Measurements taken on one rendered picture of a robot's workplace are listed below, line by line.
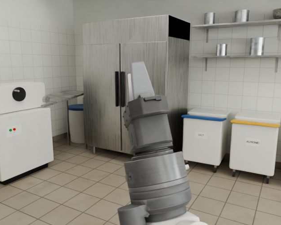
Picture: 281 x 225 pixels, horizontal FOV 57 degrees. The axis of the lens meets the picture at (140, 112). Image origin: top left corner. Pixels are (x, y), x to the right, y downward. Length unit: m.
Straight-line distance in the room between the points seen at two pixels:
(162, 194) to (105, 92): 3.55
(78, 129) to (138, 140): 4.55
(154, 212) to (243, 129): 3.11
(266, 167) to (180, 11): 2.54
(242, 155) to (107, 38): 2.40
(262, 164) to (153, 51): 1.93
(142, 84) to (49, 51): 4.68
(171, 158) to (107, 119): 3.58
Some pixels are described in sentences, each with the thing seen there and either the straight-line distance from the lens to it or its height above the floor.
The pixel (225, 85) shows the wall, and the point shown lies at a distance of 4.06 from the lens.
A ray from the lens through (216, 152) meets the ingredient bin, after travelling 3.60.
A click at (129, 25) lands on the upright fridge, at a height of 1.96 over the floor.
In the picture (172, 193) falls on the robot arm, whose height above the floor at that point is 1.31.
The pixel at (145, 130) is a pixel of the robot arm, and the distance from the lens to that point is 0.35.
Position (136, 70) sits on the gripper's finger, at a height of 1.46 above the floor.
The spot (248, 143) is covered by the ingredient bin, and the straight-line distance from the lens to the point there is 3.46.
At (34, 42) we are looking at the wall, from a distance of 4.84.
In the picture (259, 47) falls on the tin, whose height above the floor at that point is 1.66.
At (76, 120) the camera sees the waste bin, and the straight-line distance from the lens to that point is 4.85.
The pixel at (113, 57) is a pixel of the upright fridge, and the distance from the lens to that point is 3.75.
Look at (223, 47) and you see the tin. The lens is 3.84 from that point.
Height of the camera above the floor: 1.48
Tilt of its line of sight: 11 degrees down
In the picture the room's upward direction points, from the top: straight up
